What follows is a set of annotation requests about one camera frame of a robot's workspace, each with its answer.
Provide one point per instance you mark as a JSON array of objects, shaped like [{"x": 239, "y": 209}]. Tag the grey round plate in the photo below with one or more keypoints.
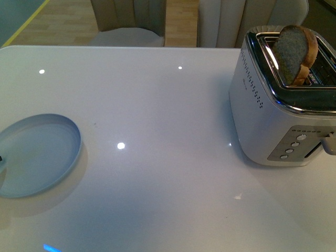
[{"x": 38, "y": 152}]

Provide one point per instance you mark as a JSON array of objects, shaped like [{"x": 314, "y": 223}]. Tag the slice of brown bread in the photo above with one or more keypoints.
[{"x": 295, "y": 51}]

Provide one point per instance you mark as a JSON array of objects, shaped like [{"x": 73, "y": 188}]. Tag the beige chair on left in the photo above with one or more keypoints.
[{"x": 139, "y": 23}]

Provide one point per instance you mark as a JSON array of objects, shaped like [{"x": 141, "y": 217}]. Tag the beige chair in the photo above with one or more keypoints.
[
  {"x": 139, "y": 23},
  {"x": 223, "y": 24}
]

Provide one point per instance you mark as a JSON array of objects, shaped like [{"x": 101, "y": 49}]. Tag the beige chair on right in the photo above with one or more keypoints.
[{"x": 223, "y": 24}]

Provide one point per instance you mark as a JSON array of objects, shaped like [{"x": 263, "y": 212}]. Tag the white chrome toaster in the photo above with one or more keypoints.
[{"x": 278, "y": 124}]

